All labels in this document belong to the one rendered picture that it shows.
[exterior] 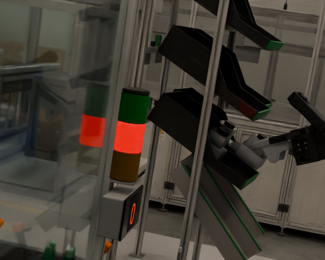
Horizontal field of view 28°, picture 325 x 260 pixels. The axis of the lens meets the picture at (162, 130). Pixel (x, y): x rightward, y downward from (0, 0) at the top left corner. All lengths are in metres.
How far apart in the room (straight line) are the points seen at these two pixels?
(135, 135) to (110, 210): 0.13
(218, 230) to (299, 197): 3.82
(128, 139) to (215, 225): 0.51
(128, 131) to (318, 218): 4.37
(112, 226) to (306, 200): 4.32
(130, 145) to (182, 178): 0.47
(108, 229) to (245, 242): 0.63
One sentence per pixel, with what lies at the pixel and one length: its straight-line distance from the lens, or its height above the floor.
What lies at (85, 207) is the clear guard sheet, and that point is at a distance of 1.04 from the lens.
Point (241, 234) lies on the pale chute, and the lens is 1.65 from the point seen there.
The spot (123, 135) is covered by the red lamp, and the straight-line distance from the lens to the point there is 1.08.
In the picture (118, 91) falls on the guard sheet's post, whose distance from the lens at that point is 1.08.
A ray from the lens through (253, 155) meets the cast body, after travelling 1.53.
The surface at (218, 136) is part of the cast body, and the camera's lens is 1.53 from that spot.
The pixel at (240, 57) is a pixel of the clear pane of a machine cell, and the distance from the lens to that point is 5.20.
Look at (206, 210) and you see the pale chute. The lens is 1.53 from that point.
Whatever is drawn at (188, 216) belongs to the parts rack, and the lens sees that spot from 1.51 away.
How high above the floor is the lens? 1.53
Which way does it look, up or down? 9 degrees down
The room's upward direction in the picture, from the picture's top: 9 degrees clockwise
